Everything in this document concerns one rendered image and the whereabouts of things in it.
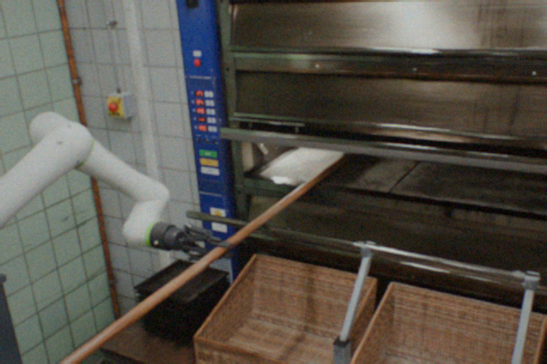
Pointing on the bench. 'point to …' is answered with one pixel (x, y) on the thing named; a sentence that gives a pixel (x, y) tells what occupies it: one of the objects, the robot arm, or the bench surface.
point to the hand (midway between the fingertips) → (221, 249)
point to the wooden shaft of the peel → (193, 271)
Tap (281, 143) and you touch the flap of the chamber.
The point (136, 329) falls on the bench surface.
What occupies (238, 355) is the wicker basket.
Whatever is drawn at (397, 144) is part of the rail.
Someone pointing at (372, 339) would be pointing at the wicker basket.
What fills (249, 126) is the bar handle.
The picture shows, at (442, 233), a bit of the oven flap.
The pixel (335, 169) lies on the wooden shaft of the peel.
